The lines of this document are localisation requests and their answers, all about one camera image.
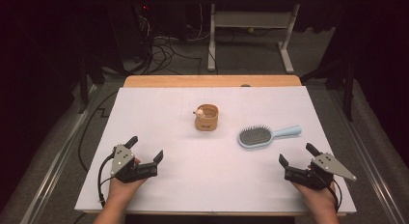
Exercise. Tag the black stand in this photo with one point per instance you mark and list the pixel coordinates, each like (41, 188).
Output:
(348, 89)
(84, 85)

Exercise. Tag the white metal desk frame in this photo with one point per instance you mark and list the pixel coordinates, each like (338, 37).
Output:
(252, 19)

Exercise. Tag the person's left hand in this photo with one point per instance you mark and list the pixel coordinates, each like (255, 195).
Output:
(123, 189)

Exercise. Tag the person's right hand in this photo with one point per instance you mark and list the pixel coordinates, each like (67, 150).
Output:
(316, 196)

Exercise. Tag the wooden cup with animal figure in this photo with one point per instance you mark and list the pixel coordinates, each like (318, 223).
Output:
(206, 120)

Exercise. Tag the metal floor rail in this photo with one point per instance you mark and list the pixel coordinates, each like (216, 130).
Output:
(369, 159)
(54, 162)

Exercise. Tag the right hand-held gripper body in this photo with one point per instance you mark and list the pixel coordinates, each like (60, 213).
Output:
(324, 164)

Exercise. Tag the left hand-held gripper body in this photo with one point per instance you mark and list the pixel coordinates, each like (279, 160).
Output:
(122, 159)

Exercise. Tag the black computer tower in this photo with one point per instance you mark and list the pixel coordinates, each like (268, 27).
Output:
(128, 31)

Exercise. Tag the wooden table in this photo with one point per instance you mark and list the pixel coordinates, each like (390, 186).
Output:
(180, 81)

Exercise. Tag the light blue hairbrush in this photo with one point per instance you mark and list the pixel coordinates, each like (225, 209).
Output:
(255, 136)

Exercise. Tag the white board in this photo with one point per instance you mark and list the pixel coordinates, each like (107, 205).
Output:
(205, 172)

